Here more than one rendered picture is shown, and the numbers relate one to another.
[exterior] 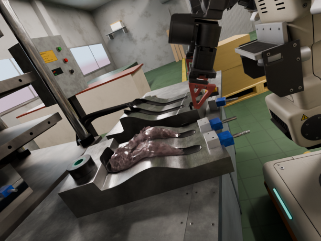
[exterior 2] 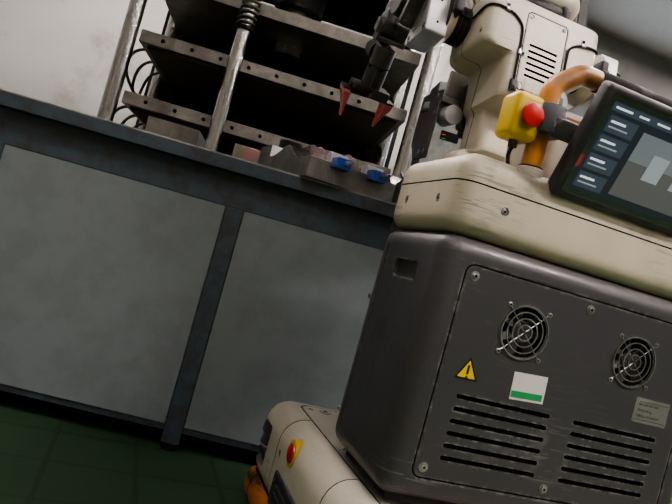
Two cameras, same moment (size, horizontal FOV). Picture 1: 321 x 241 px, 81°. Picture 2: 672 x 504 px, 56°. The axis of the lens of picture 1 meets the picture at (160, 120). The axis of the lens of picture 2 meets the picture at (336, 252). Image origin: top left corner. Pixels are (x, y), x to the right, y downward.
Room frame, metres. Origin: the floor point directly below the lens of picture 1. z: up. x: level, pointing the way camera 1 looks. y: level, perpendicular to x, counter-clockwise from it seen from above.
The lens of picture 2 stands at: (-0.36, -1.58, 0.59)
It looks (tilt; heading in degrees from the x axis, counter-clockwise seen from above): 1 degrees up; 58
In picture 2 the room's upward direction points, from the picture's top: 15 degrees clockwise
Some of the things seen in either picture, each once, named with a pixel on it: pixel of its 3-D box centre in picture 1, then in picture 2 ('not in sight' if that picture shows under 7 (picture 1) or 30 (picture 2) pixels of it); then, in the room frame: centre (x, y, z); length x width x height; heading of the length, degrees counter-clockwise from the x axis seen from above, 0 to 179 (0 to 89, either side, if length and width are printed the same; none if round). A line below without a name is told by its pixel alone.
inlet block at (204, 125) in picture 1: (218, 123); (378, 176); (0.59, -0.18, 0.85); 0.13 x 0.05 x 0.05; 81
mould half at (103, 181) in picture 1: (146, 156); (320, 172); (0.57, 0.09, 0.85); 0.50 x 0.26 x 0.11; 81
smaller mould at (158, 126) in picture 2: not in sight; (175, 140); (0.20, 0.35, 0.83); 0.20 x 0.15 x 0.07; 64
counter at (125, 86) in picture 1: (91, 109); not in sight; (4.00, 1.26, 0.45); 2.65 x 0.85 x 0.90; 75
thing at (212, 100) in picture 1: (223, 101); not in sight; (0.81, -0.31, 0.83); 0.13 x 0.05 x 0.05; 59
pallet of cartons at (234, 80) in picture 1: (240, 62); not in sight; (2.88, -1.52, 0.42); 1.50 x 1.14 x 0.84; 75
